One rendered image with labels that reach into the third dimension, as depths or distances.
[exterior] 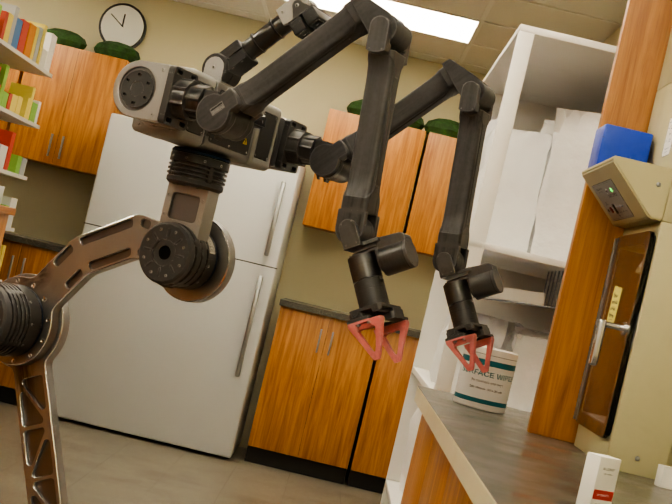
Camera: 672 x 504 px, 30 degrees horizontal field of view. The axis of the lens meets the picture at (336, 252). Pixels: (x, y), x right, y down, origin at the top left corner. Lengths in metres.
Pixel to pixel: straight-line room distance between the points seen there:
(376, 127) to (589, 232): 0.62
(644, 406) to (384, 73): 0.79
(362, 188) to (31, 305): 1.06
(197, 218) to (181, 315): 4.48
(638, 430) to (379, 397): 5.04
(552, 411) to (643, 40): 0.83
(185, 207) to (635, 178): 1.02
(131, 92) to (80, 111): 5.16
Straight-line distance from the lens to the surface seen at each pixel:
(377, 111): 2.37
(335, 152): 2.92
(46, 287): 3.14
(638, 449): 2.42
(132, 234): 3.01
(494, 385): 3.04
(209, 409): 7.30
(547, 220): 3.70
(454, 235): 2.79
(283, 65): 2.48
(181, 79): 2.60
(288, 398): 7.39
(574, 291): 2.75
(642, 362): 2.41
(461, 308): 2.77
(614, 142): 2.62
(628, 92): 2.81
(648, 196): 2.41
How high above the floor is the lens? 1.16
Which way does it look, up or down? 1 degrees up
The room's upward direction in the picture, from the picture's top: 13 degrees clockwise
